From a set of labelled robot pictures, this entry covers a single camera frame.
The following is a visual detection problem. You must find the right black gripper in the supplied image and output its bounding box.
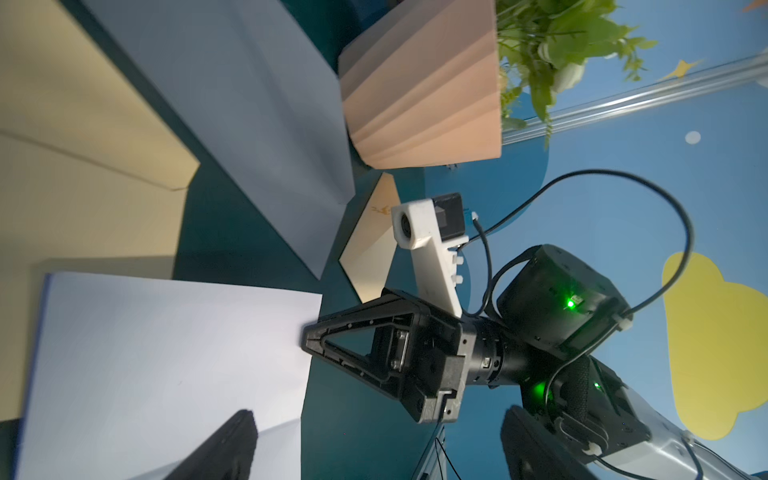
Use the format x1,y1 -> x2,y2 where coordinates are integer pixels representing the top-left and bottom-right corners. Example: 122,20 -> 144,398
301,289 -> 528,424

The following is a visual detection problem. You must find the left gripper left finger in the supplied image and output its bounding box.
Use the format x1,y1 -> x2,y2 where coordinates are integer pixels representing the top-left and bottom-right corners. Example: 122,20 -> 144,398
165,409 -> 258,480

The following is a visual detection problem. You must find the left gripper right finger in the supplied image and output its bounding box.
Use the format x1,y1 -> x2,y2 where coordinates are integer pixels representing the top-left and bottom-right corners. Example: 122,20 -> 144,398
500,405 -> 596,480

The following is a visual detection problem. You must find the small yellow envelope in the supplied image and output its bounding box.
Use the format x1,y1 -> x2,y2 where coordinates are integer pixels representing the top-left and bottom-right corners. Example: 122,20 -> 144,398
339,173 -> 400,303

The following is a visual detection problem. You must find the blue floral letter paper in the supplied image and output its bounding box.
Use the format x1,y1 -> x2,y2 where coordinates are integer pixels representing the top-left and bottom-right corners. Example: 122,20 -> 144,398
14,272 -> 322,479

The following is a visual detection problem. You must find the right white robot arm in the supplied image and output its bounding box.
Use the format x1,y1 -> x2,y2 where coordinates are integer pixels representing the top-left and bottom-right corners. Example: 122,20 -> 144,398
301,245 -> 743,479

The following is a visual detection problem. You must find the grey envelope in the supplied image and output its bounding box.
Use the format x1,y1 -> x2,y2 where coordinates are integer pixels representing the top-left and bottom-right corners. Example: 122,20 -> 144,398
87,1 -> 355,276

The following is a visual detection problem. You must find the large yellow envelope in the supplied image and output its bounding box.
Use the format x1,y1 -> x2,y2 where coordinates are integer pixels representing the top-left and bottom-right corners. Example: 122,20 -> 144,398
1,1 -> 199,420

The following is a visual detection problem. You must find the peach flower pot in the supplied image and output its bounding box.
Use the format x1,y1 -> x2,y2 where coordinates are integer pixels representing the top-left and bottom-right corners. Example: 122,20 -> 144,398
338,0 -> 502,170

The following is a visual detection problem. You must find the white flower plant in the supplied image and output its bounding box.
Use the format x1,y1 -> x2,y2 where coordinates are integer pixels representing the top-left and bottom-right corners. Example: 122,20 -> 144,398
495,0 -> 657,138

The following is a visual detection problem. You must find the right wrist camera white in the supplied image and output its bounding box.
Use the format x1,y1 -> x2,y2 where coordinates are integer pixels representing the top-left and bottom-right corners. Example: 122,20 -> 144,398
392,193 -> 469,318

